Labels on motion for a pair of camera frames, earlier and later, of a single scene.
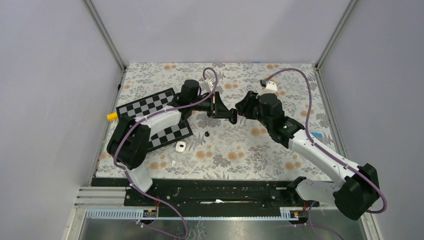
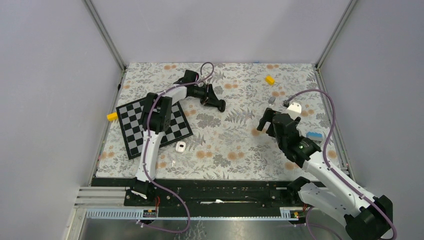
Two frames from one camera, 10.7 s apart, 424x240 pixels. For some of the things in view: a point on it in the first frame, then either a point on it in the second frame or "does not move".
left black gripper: x=221 y=111 -> x=212 y=100
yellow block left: x=112 y=116 does not move
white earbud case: x=180 y=146 does not move
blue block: x=318 y=135 does not move
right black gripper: x=246 y=104 -> x=267 y=117
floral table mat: x=215 y=120 does not move
